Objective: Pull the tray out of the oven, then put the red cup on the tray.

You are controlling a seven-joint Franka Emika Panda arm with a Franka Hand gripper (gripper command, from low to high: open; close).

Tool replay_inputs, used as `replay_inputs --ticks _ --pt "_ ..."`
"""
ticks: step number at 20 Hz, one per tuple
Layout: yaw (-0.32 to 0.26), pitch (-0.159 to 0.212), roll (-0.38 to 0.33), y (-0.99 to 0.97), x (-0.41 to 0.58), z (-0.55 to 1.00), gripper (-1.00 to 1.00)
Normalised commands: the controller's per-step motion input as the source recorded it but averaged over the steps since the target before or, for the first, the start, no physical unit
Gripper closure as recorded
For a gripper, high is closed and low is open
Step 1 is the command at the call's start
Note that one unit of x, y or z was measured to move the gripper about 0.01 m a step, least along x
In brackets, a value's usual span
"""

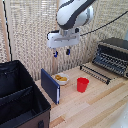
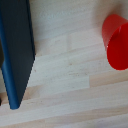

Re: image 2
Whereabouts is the red plastic cup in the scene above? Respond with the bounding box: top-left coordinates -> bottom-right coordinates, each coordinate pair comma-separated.
101,13 -> 128,71

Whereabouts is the dark blue book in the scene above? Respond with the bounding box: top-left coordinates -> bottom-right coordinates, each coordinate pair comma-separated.
0,0 -> 36,111

